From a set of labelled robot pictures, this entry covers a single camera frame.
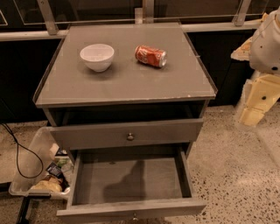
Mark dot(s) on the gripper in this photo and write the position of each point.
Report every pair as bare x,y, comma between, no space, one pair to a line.
266,48

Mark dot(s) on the grey drawer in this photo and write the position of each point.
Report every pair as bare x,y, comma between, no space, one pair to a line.
96,136
130,183

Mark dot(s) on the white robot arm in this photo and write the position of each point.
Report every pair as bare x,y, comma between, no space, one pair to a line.
262,51

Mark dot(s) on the grey drawer cabinet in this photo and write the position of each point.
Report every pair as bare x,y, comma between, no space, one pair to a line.
128,91

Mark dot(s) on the red soda can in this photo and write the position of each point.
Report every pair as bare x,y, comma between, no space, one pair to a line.
151,56

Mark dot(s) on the white ceramic bowl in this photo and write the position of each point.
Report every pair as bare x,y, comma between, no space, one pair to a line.
97,57

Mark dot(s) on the dark blue snack packet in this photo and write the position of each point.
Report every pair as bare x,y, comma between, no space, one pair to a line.
54,170

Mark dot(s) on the yellow snack bag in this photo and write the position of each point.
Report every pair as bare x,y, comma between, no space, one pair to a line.
49,183

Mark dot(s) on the clear plastic storage bin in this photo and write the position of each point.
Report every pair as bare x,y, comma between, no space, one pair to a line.
32,168

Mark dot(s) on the metal railing frame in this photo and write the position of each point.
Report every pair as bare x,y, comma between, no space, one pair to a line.
50,19

